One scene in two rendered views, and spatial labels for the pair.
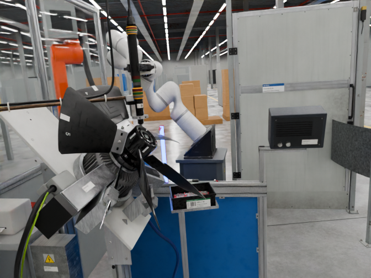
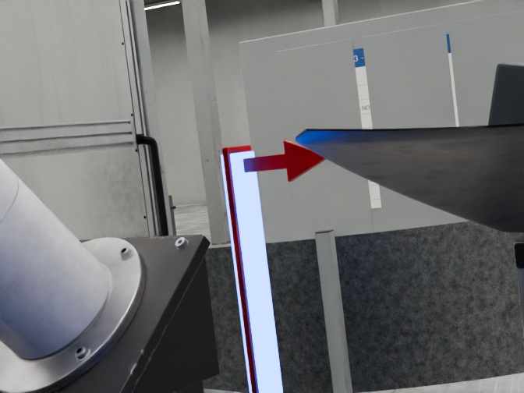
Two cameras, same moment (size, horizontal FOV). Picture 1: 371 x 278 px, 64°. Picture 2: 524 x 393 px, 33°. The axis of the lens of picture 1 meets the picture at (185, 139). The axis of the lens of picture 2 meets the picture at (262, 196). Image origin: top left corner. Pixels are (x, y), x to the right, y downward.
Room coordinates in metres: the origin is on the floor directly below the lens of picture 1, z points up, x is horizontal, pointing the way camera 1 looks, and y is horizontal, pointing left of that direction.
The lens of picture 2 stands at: (1.34, 0.60, 1.19)
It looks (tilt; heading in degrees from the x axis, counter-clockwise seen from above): 3 degrees down; 296
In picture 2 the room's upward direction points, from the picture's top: 7 degrees counter-clockwise
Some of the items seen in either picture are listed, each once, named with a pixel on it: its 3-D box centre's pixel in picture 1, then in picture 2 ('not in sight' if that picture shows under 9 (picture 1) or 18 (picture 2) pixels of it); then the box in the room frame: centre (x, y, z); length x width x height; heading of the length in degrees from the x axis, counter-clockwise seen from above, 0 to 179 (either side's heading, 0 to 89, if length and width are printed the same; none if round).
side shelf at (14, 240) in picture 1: (24, 224); not in sight; (1.22, 0.75, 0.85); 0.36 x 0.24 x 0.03; 170
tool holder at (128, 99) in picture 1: (136, 106); not in sight; (1.24, 0.19, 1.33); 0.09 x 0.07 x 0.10; 115
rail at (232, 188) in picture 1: (184, 188); not in sight; (1.58, 0.02, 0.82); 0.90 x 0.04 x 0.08; 80
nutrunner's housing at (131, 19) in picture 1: (135, 68); not in sight; (1.24, 0.18, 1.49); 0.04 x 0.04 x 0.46
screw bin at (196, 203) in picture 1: (191, 196); not in sight; (1.41, -0.01, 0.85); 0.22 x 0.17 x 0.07; 96
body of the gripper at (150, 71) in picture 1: (142, 68); not in sight; (1.35, 0.17, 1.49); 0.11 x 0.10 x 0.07; 170
